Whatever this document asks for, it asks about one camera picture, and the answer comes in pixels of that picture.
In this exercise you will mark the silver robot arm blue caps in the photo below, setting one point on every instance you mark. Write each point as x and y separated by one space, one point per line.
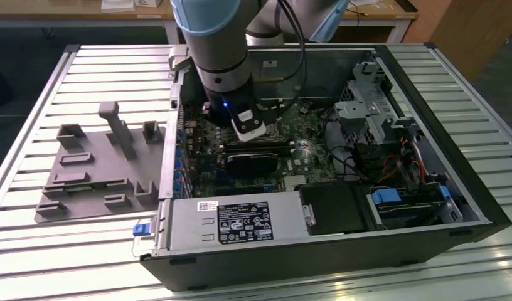
218 56

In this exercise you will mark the RAM slot with white latch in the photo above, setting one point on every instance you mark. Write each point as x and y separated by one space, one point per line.
257 151
257 145

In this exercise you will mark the RAM slot with black latch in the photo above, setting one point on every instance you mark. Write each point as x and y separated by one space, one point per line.
257 148
273 142

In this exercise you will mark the black expansion slot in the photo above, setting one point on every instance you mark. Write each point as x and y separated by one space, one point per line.
239 192

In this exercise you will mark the black graphics card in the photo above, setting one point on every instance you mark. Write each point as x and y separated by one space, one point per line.
253 163

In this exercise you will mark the green motherboard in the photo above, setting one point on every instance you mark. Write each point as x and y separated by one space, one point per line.
239 179

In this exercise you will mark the silver finned heatsink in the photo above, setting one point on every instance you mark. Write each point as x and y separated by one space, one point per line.
296 182

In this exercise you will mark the metal drive cage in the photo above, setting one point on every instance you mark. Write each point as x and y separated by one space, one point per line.
357 109

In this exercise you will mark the small white box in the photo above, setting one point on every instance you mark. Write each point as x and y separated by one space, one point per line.
150 3

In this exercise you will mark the grey parts rack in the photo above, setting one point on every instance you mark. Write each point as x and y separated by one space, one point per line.
93 175

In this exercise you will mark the silver power supply box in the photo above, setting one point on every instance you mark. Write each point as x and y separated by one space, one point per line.
189 225

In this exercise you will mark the white cardboard box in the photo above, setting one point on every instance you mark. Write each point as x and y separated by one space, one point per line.
118 5

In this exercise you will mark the black disk bay box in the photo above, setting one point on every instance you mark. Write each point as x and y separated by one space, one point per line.
336 207

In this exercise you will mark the blue case latch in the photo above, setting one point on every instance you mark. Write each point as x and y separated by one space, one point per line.
141 229

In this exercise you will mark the hard disk in blue carrier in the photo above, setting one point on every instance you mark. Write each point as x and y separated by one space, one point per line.
382 196

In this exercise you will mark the wooden desk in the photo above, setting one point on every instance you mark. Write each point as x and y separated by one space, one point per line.
51 12

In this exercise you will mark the black open PC case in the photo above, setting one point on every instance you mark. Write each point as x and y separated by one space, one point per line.
282 269

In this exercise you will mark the wooden cabinet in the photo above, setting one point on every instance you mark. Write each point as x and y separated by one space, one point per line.
482 31

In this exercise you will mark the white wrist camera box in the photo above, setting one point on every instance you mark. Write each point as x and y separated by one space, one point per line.
253 131

